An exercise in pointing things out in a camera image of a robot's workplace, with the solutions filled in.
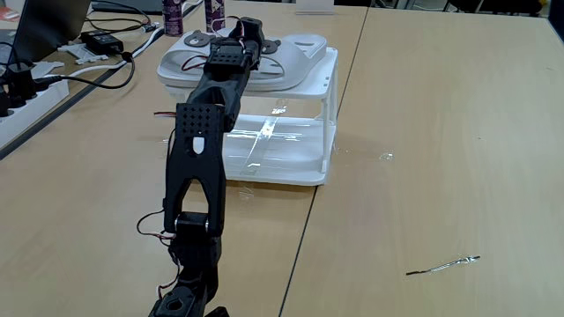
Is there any white bear slipper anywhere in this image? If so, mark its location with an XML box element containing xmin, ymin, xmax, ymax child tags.
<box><xmin>157</xmin><ymin>26</ymin><xmax>248</xmax><ymax>89</ymax></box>
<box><xmin>219</xmin><ymin>33</ymin><xmax>328</xmax><ymax>92</ymax></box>

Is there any white plastic box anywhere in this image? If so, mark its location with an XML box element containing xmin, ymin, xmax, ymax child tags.
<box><xmin>165</xmin><ymin>46</ymin><xmax>339</xmax><ymax>187</ymax></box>

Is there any purple drink can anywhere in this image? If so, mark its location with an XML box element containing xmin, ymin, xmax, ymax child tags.
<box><xmin>161</xmin><ymin>0</ymin><xmax>184</xmax><ymax>37</ymax></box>
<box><xmin>204</xmin><ymin>0</ymin><xmax>226</xmax><ymax>33</ymax></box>

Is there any black power adapter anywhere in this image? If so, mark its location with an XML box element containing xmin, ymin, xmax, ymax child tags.
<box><xmin>80</xmin><ymin>29</ymin><xmax>125</xmax><ymax>56</ymax></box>

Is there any white printed plastic part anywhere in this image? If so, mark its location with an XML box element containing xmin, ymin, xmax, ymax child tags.
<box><xmin>56</xmin><ymin>42</ymin><xmax>110</xmax><ymax>66</ymax></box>

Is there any dark laptop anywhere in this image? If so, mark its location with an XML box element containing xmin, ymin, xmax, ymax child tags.
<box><xmin>8</xmin><ymin>0</ymin><xmax>93</xmax><ymax>65</ymax></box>

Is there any white flat plastic piece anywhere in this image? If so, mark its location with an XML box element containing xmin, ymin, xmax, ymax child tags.
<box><xmin>28</xmin><ymin>60</ymin><xmax>66</xmax><ymax>80</ymax></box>

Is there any white power strip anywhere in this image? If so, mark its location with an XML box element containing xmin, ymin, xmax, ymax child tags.
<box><xmin>0</xmin><ymin>78</ymin><xmax>71</xmax><ymax>151</ymax></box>

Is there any black plug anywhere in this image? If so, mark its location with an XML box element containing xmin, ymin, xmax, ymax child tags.
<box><xmin>2</xmin><ymin>61</ymin><xmax>39</xmax><ymax>109</ymax></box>

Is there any red packet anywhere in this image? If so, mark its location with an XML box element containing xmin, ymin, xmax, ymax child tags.
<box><xmin>0</xmin><ymin>6</ymin><xmax>22</xmax><ymax>23</ymax></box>

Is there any long clear tape strip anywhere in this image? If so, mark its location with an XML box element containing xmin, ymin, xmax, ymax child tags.
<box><xmin>404</xmin><ymin>254</ymin><xmax>481</xmax><ymax>277</ymax></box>

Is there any white cable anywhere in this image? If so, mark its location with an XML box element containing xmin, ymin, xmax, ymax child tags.
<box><xmin>65</xmin><ymin>26</ymin><xmax>165</xmax><ymax>78</ymax></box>

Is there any black looped cable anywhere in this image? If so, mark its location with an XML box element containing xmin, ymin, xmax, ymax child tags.
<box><xmin>85</xmin><ymin>0</ymin><xmax>153</xmax><ymax>34</ymax></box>

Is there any black power cable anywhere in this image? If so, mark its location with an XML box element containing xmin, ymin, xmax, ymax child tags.
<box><xmin>33</xmin><ymin>51</ymin><xmax>137</xmax><ymax>91</ymax></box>

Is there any red black arm wire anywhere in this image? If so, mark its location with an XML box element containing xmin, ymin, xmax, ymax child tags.
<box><xmin>136</xmin><ymin>209</ymin><xmax>177</xmax><ymax>242</ymax></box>

